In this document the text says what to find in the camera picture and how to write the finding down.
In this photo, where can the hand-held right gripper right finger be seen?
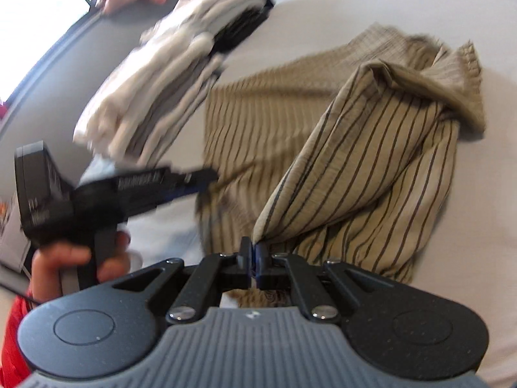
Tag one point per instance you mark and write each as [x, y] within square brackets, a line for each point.
[262, 260]

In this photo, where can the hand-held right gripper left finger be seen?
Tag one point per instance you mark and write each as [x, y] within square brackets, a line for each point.
[242, 256]

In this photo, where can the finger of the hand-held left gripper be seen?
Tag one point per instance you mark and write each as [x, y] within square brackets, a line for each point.
[194, 178]

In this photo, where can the beige striped shirt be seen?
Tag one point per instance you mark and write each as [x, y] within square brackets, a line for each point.
[363, 149]

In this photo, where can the stack of folded clothes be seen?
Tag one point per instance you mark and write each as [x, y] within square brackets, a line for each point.
[161, 68]

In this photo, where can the person's left hand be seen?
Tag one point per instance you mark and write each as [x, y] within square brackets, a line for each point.
[52, 262]

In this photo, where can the white printed box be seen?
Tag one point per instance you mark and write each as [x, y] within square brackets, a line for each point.
[10, 242]

